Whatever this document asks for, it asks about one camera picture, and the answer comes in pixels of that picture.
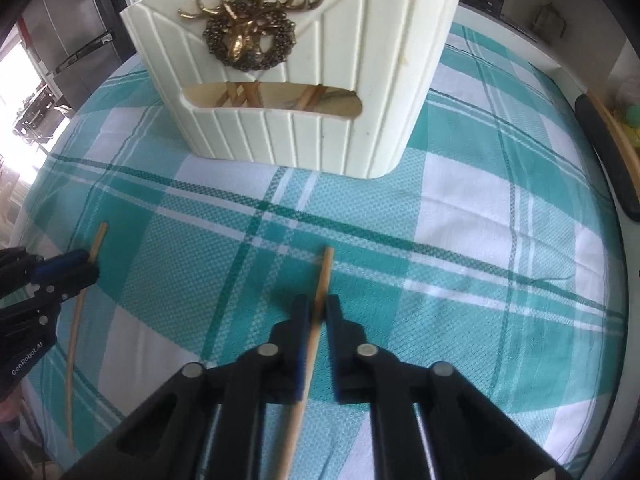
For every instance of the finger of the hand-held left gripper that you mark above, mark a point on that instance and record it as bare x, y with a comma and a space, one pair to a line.
75, 282
57, 266

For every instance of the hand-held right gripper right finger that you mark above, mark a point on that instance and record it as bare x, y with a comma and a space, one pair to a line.
337, 355

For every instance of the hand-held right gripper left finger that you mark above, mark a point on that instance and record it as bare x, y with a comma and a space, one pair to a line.
300, 350

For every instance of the cream plastic container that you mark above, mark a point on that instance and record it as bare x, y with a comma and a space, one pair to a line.
300, 125

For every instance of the teal checked tablecloth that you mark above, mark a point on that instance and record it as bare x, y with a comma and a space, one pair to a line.
450, 260

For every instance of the grey refrigerator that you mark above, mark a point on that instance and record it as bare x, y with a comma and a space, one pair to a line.
75, 20

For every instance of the black tray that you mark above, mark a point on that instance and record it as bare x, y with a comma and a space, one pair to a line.
600, 150

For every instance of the wooden cutting board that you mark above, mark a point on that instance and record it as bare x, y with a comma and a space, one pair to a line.
625, 140

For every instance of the clear plastic bag with produce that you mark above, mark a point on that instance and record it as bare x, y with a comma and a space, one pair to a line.
631, 115

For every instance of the black gas stove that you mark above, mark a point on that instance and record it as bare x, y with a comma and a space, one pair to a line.
495, 7

